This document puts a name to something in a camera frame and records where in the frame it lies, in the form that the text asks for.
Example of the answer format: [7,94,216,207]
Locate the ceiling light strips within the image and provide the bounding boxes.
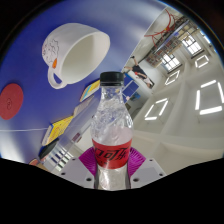
[143,53,224,123]

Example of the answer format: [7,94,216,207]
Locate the person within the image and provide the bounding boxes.
[121,55,155,90]

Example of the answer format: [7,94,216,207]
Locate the blue red-legged table tennis table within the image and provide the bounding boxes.
[143,7,188,45]

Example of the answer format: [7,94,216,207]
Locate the flat round red coaster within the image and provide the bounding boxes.
[0,82,25,121]

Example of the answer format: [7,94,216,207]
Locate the colourful shelf unit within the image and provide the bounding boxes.
[145,49,165,69]

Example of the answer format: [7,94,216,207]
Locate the blue partition boards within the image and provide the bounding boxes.
[122,73,141,102]

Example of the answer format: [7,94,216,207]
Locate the large yellow book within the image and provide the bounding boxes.
[41,114,75,147]

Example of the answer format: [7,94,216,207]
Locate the white printed mug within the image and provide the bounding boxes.
[41,22,112,90]

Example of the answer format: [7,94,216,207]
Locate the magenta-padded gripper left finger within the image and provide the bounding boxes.
[59,146,100,190]

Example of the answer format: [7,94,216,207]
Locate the clear red-labelled drink bottle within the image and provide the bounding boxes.
[90,71,135,191]

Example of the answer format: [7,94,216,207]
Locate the small yellow and blue book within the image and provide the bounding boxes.
[78,78,101,103]

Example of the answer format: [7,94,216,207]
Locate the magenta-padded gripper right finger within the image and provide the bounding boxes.
[125,146,168,190]

